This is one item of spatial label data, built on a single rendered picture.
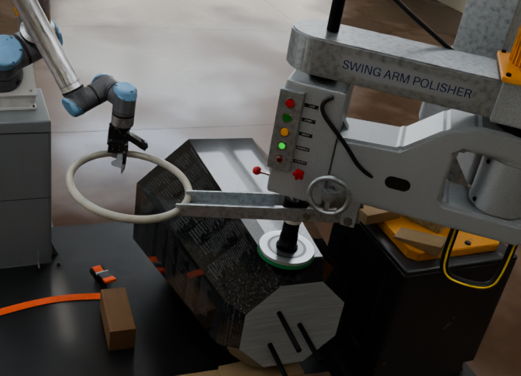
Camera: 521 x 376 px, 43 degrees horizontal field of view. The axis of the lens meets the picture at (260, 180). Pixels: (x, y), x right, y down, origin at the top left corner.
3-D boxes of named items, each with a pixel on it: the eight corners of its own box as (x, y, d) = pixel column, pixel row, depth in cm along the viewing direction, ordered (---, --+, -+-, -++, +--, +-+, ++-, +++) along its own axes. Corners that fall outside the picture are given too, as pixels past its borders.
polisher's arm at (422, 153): (505, 243, 236) (557, 119, 212) (509, 279, 216) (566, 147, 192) (308, 189, 248) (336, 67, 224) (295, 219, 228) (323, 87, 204)
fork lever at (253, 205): (364, 202, 243) (364, 191, 241) (357, 229, 227) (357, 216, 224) (191, 197, 263) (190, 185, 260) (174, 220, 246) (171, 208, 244)
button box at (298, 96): (291, 169, 223) (306, 91, 209) (288, 172, 220) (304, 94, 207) (268, 163, 224) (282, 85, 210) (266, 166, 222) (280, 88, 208)
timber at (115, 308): (99, 308, 325) (100, 289, 319) (123, 305, 330) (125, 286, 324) (108, 351, 301) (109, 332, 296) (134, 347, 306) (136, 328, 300)
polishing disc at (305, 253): (316, 239, 258) (317, 237, 258) (310, 271, 240) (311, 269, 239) (263, 227, 260) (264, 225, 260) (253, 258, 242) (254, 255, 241)
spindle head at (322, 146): (372, 196, 243) (403, 83, 221) (364, 225, 224) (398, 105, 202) (279, 170, 248) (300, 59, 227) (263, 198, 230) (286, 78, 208)
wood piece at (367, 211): (385, 206, 302) (388, 197, 299) (399, 218, 294) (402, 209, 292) (351, 212, 292) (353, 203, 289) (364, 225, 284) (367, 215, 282)
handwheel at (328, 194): (350, 208, 227) (359, 170, 220) (345, 222, 218) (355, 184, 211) (308, 197, 229) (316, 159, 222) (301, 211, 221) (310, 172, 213)
